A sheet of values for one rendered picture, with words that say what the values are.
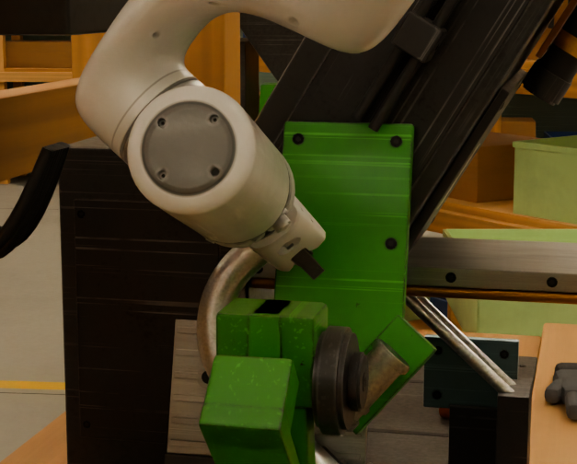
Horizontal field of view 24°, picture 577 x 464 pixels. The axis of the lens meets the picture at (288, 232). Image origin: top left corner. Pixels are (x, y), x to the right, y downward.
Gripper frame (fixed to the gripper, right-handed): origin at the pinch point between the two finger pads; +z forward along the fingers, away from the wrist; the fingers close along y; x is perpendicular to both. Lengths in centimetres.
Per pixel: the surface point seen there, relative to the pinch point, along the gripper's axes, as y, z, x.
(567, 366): -24, 60, -14
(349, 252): -5.3, 2.7, -3.0
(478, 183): 42, 310, -47
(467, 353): -17.3, 18.2, -5.0
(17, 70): 407, 782, 91
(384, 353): -14.3, -0.8, 0.4
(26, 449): 8, 34, 39
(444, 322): -13.5, 20.0, -5.3
